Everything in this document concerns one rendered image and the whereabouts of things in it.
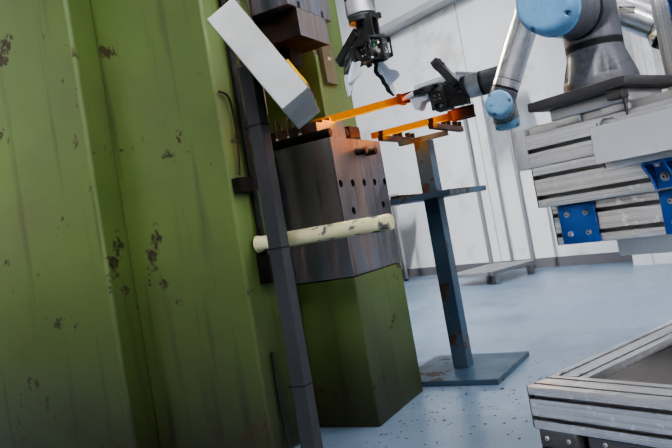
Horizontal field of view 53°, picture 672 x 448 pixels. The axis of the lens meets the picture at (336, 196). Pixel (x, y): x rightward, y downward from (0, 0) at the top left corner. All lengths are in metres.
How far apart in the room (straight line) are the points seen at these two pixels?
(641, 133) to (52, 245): 1.78
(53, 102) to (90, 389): 0.92
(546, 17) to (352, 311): 1.14
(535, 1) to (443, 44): 5.27
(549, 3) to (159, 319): 1.47
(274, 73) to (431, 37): 5.22
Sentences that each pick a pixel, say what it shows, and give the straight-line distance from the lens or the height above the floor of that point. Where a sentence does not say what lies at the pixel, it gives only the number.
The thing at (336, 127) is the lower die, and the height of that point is 0.97.
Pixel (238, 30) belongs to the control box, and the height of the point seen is 1.12.
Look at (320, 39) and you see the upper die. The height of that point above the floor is 1.28.
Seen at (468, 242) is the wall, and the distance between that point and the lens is 6.55.
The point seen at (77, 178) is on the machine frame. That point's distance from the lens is 2.25.
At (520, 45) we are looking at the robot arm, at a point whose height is 1.03.
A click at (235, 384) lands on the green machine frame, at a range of 2.06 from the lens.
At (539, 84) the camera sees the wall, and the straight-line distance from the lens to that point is 5.93.
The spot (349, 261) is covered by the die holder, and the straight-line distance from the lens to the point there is 2.10.
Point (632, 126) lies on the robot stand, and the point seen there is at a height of 0.71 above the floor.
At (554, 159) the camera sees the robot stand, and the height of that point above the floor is 0.69.
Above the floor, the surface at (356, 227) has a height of 0.62.
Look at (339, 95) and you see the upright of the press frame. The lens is 2.70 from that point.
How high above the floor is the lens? 0.62
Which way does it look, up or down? 3 degrees up
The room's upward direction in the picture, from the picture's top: 10 degrees counter-clockwise
